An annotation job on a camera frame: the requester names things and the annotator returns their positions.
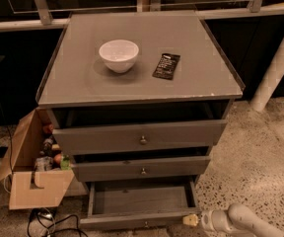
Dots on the grey bottom drawer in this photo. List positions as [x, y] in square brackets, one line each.
[144, 203]

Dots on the grey drawer cabinet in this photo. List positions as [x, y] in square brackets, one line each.
[78, 90]

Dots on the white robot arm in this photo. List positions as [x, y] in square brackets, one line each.
[237, 221]

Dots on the grey drawer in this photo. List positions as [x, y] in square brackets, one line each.
[144, 203]
[139, 137]
[139, 169]

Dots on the green bottle in box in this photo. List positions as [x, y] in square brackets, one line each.
[65, 163]

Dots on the grey top drawer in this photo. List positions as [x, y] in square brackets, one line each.
[139, 137]

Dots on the white ceramic bowl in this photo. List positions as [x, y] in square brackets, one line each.
[119, 55]

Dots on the red apple in box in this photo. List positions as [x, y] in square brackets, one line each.
[57, 158]

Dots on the grey middle drawer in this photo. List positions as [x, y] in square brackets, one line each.
[139, 169]

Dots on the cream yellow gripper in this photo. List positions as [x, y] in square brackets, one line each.
[206, 220]

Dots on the white diagonal post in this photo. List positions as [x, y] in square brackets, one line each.
[270, 80]

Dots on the clear jar in box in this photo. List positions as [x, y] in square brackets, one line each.
[43, 164]

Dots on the black snack packet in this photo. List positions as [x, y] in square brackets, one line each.
[166, 66]

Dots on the open cardboard box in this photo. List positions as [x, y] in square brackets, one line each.
[28, 190]

